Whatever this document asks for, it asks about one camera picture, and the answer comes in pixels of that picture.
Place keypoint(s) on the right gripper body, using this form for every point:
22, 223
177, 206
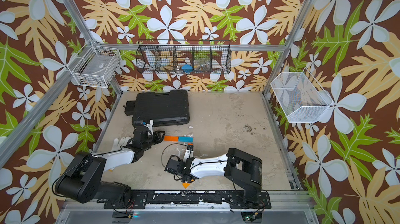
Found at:
180, 161

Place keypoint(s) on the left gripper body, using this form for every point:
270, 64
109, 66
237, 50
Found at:
157, 138

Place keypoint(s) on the teal block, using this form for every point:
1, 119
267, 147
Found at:
185, 139

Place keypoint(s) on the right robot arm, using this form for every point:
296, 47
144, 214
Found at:
242, 169

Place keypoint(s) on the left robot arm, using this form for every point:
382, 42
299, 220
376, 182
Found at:
82, 180

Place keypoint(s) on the black plastic tool case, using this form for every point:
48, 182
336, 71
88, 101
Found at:
164, 109

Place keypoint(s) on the white work glove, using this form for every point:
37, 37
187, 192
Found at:
120, 144

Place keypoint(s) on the blue object in basket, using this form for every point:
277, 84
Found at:
187, 69

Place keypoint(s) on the white mesh basket right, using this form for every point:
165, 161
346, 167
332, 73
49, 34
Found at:
301, 97

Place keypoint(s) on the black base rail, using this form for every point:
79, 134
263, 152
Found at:
140, 199

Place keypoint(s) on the black wire basket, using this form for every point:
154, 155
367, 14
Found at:
205, 56

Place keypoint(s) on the white wire basket left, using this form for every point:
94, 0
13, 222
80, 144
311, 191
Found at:
96, 65

